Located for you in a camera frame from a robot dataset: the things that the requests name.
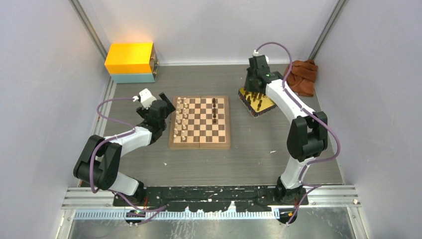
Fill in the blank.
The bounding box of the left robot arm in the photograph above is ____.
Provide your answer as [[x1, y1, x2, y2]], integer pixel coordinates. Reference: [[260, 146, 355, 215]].
[[73, 89, 176, 206]]

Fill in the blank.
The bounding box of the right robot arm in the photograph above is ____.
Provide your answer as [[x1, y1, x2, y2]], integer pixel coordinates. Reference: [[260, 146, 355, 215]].
[[244, 55, 328, 205]]

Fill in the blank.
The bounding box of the wooden chess board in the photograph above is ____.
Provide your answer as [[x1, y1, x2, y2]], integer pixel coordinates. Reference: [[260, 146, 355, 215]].
[[168, 96, 231, 149]]

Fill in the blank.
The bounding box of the yellow tin tray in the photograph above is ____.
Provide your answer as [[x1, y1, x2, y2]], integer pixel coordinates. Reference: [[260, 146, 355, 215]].
[[238, 87, 277, 118]]

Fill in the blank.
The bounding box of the teal drawer box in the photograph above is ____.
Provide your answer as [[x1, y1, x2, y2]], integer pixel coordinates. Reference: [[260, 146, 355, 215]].
[[109, 64, 159, 84]]

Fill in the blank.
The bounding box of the brown cloth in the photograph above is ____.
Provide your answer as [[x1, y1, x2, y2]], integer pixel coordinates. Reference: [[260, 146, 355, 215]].
[[287, 59, 318, 97]]

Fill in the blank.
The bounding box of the yellow drawer box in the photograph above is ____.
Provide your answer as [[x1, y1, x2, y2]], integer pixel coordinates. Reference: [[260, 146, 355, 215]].
[[105, 42, 158, 74]]

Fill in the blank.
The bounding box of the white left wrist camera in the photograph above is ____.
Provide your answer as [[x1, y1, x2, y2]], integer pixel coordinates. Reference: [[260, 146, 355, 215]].
[[138, 88, 157, 109]]

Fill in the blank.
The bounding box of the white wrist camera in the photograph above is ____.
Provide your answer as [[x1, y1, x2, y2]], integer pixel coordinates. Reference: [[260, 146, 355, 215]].
[[252, 49, 269, 63], [138, 88, 157, 109]]

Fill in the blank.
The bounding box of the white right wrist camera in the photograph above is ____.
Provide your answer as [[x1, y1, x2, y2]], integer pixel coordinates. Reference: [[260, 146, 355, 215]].
[[252, 49, 269, 63]]

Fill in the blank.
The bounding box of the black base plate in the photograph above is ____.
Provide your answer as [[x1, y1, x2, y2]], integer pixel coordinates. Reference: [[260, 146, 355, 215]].
[[113, 185, 308, 213]]

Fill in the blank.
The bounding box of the aluminium frame rail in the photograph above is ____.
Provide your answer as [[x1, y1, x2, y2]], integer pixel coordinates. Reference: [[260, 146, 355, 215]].
[[62, 185, 361, 225]]

